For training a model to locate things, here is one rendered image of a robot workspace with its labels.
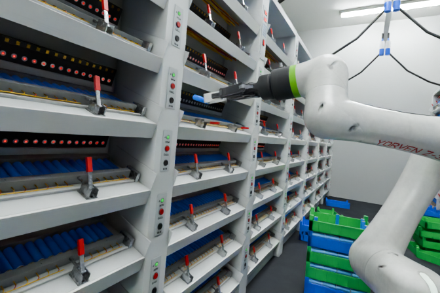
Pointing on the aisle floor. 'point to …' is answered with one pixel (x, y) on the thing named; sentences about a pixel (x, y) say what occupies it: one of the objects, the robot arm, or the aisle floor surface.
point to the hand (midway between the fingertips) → (215, 97)
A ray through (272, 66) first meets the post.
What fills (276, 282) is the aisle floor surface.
